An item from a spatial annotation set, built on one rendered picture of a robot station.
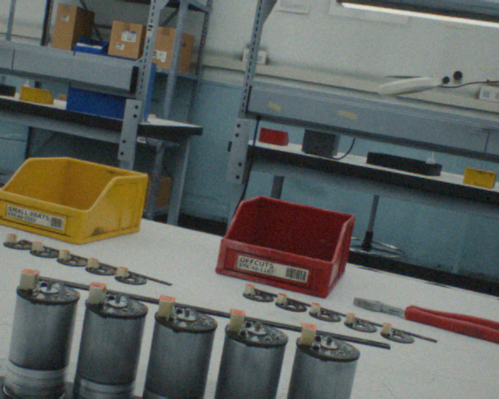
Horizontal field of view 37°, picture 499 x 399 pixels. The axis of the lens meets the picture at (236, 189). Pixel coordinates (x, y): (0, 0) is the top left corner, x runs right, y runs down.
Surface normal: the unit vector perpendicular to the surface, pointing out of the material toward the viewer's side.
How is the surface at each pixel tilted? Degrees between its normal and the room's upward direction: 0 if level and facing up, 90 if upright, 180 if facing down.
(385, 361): 0
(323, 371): 90
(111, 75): 90
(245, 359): 90
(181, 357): 90
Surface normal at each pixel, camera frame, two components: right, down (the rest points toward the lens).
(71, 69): -0.29, 0.07
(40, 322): 0.04, 0.12
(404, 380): 0.17, -0.98
